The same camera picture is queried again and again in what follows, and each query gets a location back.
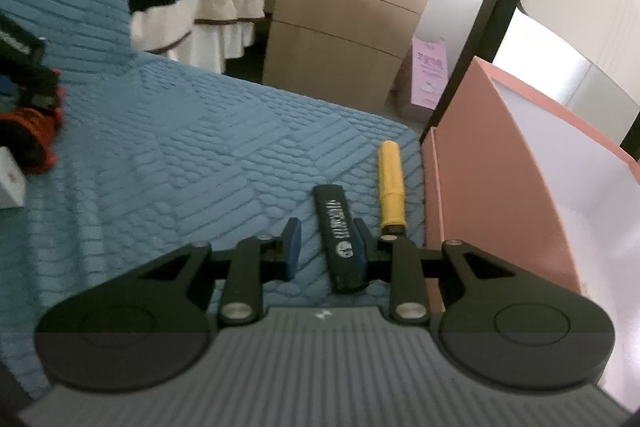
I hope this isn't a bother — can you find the beige wooden drawer cabinet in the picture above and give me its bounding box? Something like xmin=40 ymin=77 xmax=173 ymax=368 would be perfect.
xmin=261 ymin=0 xmax=446 ymax=115

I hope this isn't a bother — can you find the red and black object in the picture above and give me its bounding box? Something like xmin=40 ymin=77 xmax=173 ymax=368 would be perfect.
xmin=0 ymin=89 xmax=68 ymax=175

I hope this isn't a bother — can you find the blue textured blanket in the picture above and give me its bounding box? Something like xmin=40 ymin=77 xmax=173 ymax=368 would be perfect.
xmin=0 ymin=0 xmax=426 ymax=408

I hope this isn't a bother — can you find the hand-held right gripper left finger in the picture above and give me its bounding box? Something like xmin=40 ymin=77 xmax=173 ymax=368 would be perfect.
xmin=135 ymin=218 xmax=303 ymax=328

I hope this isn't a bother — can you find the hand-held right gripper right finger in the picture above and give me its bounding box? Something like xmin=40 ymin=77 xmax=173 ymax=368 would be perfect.
xmin=352 ymin=219 xmax=517 ymax=326

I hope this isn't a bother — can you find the pink paper bag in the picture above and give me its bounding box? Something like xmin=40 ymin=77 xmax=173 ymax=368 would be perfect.
xmin=395 ymin=34 xmax=447 ymax=122

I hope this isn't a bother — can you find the pink cardboard box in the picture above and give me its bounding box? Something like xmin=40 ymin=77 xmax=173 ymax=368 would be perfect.
xmin=419 ymin=56 xmax=640 ymax=413

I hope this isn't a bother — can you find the yellow cylindrical handle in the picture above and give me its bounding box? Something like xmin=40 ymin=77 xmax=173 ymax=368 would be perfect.
xmin=377 ymin=140 xmax=407 ymax=238

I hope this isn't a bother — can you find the black printed case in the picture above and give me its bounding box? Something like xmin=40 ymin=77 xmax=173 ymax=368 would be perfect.
xmin=313 ymin=184 xmax=368 ymax=293

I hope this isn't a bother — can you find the white box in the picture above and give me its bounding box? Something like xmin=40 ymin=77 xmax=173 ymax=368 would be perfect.
xmin=0 ymin=147 xmax=27 ymax=210

